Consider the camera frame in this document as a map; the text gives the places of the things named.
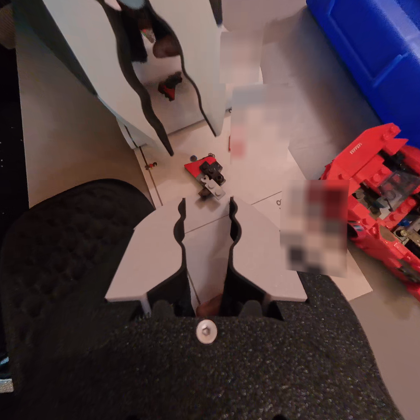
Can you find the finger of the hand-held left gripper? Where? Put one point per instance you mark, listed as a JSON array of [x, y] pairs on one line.
[[88, 49], [203, 65]]

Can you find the white instruction booklet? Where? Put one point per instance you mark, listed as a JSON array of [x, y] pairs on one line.
[[259, 188]]

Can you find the person's left hand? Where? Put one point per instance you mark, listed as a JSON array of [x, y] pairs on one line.
[[167, 50]]

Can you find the small red black brick assembly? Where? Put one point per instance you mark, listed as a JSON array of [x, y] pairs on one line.
[[197, 168]]

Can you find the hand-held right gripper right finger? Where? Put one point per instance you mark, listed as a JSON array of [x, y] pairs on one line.
[[265, 256]]

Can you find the blue plastic bin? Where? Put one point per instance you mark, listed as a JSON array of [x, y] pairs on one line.
[[361, 39]]

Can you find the person's right hand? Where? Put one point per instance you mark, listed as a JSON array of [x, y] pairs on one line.
[[210, 306]]

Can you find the grey sneaker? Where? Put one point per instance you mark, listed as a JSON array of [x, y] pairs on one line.
[[5, 374]]

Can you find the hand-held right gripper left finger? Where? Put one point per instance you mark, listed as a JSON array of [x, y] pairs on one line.
[[147, 256]]

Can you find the red brick car model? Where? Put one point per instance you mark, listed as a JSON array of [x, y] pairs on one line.
[[367, 154]]

